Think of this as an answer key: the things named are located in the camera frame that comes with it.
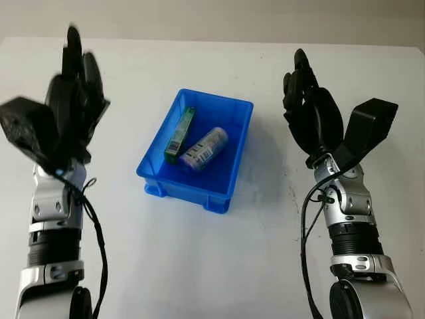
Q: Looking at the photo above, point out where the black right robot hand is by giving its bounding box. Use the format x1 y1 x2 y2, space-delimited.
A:
282 49 345 160

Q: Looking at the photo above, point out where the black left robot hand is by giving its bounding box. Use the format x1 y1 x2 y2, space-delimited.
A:
44 25 112 163

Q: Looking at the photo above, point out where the green rectangular carton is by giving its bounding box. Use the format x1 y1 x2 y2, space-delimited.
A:
163 106 197 165

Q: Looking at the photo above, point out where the silver can with purple lid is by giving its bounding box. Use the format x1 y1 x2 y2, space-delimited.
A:
179 126 230 171

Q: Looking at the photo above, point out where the blue plastic tray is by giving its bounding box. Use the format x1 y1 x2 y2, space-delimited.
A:
135 88 255 217

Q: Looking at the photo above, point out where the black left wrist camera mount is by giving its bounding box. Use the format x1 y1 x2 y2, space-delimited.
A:
0 96 60 167

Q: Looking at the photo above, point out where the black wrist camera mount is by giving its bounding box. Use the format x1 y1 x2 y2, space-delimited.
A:
334 98 400 172
0 96 60 167

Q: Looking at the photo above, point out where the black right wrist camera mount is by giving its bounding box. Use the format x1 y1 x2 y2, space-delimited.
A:
334 98 400 172

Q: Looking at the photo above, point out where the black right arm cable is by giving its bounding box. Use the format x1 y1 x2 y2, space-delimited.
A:
299 165 353 319

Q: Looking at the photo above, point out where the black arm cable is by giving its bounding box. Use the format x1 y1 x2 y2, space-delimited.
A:
54 169 109 319
299 165 353 319

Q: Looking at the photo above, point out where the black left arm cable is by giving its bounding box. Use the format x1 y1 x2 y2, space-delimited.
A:
54 169 109 319

